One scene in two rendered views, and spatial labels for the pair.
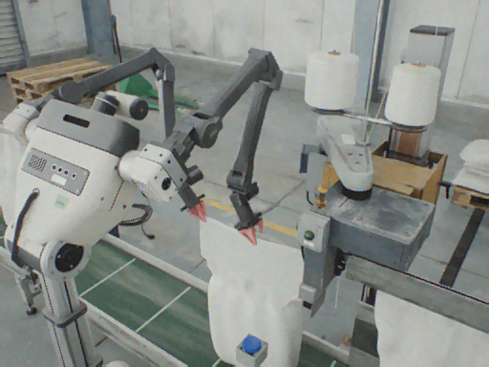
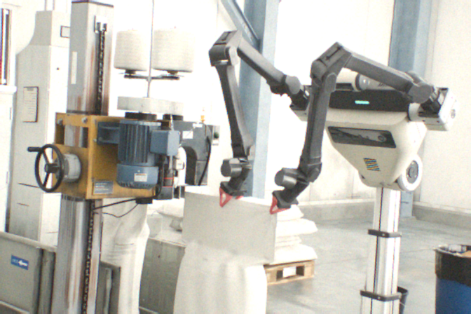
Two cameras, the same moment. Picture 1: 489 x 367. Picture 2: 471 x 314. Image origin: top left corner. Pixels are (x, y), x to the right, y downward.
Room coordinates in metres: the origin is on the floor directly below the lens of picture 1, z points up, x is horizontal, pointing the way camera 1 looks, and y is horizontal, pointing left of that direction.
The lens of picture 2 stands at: (4.20, 0.46, 1.38)
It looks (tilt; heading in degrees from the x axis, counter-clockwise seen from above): 3 degrees down; 189
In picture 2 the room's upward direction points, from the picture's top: 4 degrees clockwise
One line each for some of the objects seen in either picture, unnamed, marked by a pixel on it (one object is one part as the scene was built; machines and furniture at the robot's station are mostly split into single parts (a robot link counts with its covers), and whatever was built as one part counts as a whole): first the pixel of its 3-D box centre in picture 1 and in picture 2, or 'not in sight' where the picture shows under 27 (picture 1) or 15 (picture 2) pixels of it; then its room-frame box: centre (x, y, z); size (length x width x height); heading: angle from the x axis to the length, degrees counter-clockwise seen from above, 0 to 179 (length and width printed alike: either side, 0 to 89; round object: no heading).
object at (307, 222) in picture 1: (313, 230); (209, 134); (1.03, -0.19, 1.29); 0.08 x 0.05 x 0.09; 55
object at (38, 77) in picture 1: (61, 74); not in sight; (6.38, 2.66, 0.36); 1.20 x 0.82 x 0.14; 141
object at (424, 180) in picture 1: (393, 200); (105, 155); (1.38, -0.53, 1.18); 0.34 x 0.25 x 0.31; 145
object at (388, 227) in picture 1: (368, 241); (167, 148); (1.08, -0.36, 1.21); 0.30 x 0.25 x 0.30; 55
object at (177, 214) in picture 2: not in sight; (198, 209); (-1.92, -0.85, 0.56); 0.66 x 0.43 x 0.15; 143
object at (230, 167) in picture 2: (244, 186); (237, 160); (1.44, 0.01, 1.20); 0.11 x 0.09 x 0.12; 147
